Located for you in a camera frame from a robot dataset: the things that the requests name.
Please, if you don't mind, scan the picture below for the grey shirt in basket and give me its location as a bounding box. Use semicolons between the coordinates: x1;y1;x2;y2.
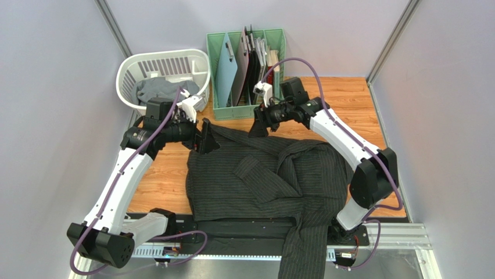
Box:
131;77;200;106

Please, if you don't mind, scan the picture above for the grey notebook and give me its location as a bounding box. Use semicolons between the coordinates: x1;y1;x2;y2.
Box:
251;37;266;105

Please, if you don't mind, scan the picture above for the red book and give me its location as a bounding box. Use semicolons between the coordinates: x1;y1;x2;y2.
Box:
266;46;275;86

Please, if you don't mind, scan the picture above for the green file organizer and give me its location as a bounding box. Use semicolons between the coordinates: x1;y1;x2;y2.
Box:
206;28;286;120

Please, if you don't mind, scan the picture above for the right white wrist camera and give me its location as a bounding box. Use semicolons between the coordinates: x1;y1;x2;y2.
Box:
253;81;273;107

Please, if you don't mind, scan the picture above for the black folder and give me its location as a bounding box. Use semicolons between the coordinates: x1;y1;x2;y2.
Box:
245;26;260;105

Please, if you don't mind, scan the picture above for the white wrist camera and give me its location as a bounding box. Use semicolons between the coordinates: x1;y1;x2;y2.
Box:
253;81;273;107
178;90;207;123

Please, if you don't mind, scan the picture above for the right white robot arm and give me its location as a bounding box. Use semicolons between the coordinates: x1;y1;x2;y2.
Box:
249;77;399;243

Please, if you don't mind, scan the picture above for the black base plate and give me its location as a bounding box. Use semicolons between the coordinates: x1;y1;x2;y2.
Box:
127;213;370;257

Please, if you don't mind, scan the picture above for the mauve clipboard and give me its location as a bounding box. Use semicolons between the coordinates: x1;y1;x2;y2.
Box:
231;27;250;106

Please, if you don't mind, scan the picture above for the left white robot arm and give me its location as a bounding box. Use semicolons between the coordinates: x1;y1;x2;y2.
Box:
67;96;220;269

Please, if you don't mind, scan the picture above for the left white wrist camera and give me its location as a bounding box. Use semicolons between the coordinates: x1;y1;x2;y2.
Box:
178;90;207;123

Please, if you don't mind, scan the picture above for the aluminium rail frame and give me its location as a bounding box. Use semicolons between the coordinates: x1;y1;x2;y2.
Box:
68;222;442;279

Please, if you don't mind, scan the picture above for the blue clipboard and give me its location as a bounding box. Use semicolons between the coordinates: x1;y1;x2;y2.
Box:
215;33;238;108

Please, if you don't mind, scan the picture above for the white laundry basket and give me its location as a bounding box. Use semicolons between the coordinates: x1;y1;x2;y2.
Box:
115;49;211;115

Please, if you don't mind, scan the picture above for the black pinstriped long sleeve shirt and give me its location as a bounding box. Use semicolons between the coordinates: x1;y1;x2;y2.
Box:
185;125;354;278

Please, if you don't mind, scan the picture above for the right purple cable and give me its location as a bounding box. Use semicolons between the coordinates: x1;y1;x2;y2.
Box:
261;57;404;271

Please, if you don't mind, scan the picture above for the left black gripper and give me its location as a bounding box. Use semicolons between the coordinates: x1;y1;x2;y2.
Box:
162;109;220;154

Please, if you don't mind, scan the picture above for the green spine book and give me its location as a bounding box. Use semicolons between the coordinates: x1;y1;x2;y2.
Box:
270;49;282;102

